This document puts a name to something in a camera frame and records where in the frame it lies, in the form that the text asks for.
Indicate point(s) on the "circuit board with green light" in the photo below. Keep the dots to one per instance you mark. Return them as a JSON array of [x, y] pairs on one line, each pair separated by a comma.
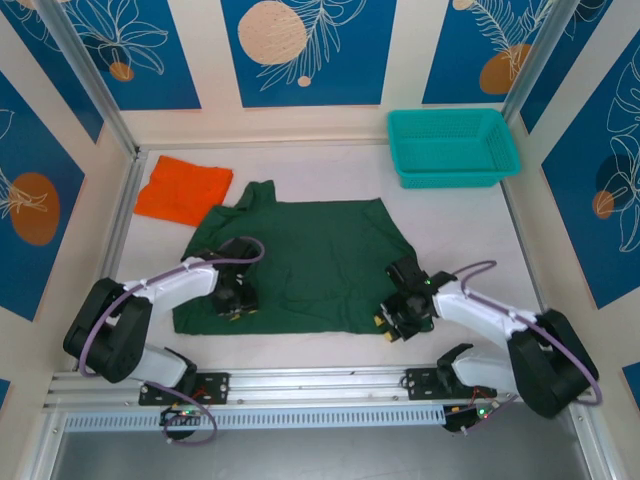
[[180, 414], [475, 415]]

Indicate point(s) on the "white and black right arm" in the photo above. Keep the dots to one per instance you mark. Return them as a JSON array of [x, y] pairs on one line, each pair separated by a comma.
[[480, 310]]

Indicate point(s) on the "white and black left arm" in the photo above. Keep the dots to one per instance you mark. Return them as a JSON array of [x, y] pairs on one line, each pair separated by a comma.
[[170, 290]]

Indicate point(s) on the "orange t-shirt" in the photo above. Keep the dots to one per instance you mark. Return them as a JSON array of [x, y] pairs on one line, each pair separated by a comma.
[[180, 190]]

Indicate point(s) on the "blue floral wall panel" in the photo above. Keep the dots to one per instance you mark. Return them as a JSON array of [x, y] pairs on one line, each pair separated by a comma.
[[575, 240], [350, 60], [25, 275], [50, 50], [575, 70], [4, 395], [450, 60], [165, 75], [632, 382]]

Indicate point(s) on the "black mounting plate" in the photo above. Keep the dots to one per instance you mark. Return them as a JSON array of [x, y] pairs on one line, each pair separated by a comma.
[[215, 387], [420, 382]]

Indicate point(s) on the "aluminium front rail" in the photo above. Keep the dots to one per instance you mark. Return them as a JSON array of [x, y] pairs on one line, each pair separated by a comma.
[[310, 385]]

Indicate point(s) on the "green t-shirt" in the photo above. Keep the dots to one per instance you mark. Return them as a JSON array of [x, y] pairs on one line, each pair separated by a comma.
[[320, 240]]

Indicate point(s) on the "teal plastic basket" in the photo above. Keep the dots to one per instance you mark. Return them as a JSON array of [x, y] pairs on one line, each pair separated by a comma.
[[450, 145]]

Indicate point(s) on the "aluminium table side rail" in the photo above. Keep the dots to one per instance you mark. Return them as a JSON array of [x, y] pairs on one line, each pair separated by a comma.
[[125, 210], [525, 245]]

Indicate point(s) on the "aluminium frame post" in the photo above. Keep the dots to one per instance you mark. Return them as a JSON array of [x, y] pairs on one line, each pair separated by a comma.
[[92, 75], [542, 60]]

